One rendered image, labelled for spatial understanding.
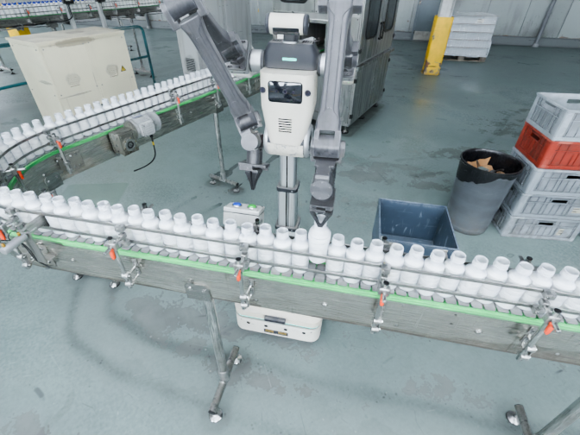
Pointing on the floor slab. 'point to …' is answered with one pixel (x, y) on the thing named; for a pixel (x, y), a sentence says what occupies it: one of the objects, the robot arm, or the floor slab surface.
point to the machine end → (372, 66)
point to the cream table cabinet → (74, 67)
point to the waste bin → (481, 189)
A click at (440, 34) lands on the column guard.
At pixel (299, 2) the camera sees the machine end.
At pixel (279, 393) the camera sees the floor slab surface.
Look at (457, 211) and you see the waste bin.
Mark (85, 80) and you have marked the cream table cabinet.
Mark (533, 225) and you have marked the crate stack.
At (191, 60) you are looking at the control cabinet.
